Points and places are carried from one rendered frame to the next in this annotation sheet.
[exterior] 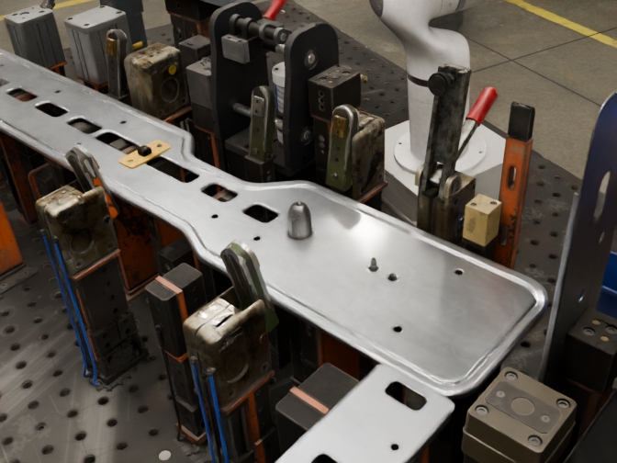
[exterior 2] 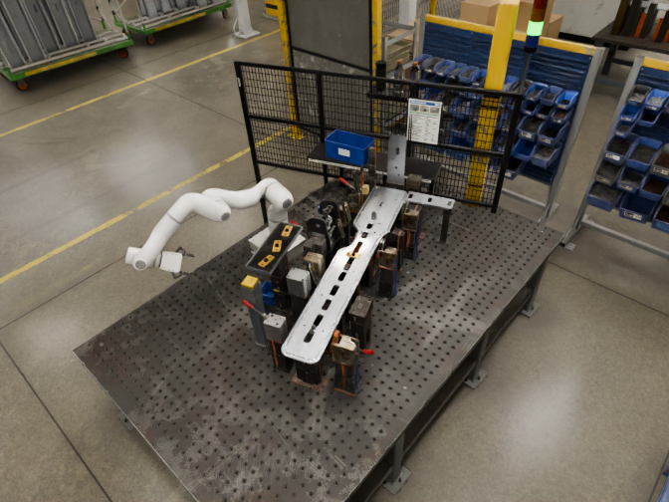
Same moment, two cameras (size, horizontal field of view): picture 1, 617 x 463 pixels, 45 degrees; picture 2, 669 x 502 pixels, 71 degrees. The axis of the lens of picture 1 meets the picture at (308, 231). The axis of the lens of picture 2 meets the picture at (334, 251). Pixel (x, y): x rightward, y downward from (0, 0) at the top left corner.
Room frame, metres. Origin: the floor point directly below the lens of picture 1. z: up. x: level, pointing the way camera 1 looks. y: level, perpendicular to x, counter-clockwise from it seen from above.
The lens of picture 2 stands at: (1.76, 1.99, 2.74)
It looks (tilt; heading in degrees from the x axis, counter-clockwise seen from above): 42 degrees down; 251
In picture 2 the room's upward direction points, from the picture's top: 4 degrees counter-clockwise
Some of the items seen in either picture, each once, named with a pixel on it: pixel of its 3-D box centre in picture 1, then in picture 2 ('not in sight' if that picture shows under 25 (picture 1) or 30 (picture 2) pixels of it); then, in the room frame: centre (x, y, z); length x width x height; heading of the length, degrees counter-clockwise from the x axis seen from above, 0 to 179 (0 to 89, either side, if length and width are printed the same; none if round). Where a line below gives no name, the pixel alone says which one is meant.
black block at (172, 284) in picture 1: (190, 360); (397, 251); (0.75, 0.18, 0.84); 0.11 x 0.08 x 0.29; 136
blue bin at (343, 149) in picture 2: not in sight; (349, 147); (0.70, -0.65, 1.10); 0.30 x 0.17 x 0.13; 128
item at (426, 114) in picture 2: not in sight; (423, 121); (0.28, -0.41, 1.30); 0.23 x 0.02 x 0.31; 136
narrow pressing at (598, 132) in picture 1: (589, 246); (396, 159); (0.54, -0.26, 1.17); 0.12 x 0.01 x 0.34; 136
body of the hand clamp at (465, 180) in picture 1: (440, 276); (355, 216); (0.85, -0.19, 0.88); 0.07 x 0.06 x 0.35; 136
